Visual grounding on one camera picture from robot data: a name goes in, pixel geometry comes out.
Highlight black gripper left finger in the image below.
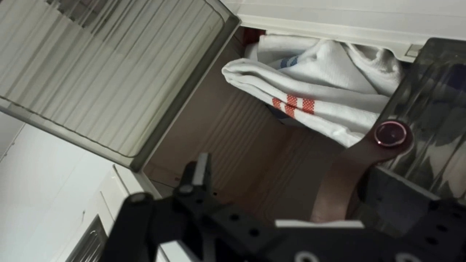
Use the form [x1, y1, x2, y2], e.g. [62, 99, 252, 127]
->
[103, 150, 218, 262]

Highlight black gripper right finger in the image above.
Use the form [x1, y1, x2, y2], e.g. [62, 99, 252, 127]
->
[357, 163, 466, 262]

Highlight tinted ribbed cabinet door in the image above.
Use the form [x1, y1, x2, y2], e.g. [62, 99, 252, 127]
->
[0, 0, 240, 173]
[310, 36, 466, 226]

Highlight white stackable cabinet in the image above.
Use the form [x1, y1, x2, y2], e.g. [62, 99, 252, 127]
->
[62, 0, 466, 262]

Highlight crumpled white towel red stripes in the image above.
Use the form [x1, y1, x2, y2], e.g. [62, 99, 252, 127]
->
[220, 57, 392, 150]

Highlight crumpled white towel blue mark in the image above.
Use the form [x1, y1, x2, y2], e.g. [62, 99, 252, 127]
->
[246, 32, 406, 99]

